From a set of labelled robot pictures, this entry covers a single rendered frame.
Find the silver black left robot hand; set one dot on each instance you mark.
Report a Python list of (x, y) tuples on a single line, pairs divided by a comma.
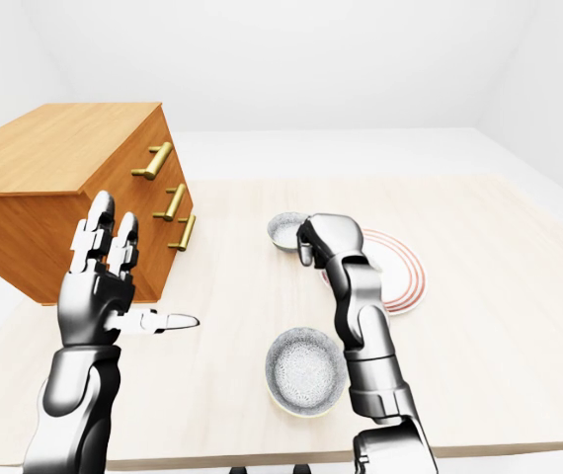
[(84, 306)]

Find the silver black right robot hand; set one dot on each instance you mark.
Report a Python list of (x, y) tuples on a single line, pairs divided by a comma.
[(333, 234)]

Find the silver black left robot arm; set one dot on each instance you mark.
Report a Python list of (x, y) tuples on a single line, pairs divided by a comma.
[(71, 410)]

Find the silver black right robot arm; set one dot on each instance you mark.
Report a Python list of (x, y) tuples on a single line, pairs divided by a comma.
[(375, 355)]

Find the small patterned black bowl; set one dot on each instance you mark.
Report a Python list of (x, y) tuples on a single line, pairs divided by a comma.
[(283, 233)]

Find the white plate with red rings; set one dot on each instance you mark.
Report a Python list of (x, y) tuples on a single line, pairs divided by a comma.
[(400, 276)]

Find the large patterned black bowl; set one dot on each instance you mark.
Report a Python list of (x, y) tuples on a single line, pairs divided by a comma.
[(303, 372)]

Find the narrow wooden drawer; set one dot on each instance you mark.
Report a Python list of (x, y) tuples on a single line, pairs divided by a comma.
[(155, 269)]

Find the medium wooden drawer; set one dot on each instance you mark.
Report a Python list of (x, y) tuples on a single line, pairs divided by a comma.
[(144, 198)]

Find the wooden cabinet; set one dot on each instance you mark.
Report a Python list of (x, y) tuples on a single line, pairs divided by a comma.
[(34, 158)]

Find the wide wooden drawer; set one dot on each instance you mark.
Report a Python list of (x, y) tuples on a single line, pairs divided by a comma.
[(126, 145)]

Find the small dark shape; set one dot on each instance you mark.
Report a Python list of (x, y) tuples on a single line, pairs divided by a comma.
[(302, 469), (238, 470)]

